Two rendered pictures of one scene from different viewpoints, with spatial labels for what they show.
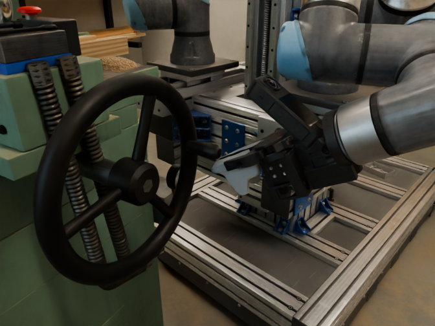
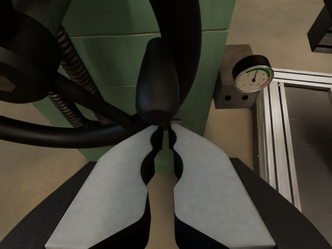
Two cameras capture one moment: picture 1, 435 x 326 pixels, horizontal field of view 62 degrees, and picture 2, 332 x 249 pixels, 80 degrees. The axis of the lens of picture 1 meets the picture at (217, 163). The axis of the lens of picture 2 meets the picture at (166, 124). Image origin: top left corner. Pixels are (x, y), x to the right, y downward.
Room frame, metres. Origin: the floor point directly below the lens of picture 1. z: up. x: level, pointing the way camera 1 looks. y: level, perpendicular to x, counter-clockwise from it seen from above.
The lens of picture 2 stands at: (0.47, -0.06, 0.91)
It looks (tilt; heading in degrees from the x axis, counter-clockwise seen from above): 58 degrees down; 62
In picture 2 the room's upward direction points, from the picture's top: 4 degrees counter-clockwise
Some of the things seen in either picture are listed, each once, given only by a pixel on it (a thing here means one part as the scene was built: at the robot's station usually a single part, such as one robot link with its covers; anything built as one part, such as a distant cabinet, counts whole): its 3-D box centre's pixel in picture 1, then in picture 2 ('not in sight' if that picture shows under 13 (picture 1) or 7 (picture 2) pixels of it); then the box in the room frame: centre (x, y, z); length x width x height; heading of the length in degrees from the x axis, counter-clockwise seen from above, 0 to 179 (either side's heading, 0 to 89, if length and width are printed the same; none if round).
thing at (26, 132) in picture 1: (33, 94); not in sight; (0.49, 0.25, 0.91); 0.15 x 0.14 x 0.09; 149
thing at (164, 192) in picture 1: (156, 197); (233, 77); (0.76, 0.15, 0.58); 0.12 x 0.08 x 0.08; 59
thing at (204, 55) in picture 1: (192, 45); not in sight; (1.25, 0.08, 0.87); 0.15 x 0.15 x 0.10
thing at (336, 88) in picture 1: (329, 66); not in sight; (0.91, -0.28, 0.87); 0.15 x 0.15 x 0.10
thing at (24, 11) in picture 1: (29, 10); not in sight; (0.53, 0.25, 1.02); 0.03 x 0.03 x 0.01
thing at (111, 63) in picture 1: (112, 61); not in sight; (0.75, 0.21, 0.91); 0.10 x 0.07 x 0.02; 59
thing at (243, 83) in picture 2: (178, 180); (249, 76); (0.72, 0.09, 0.65); 0.06 x 0.04 x 0.08; 149
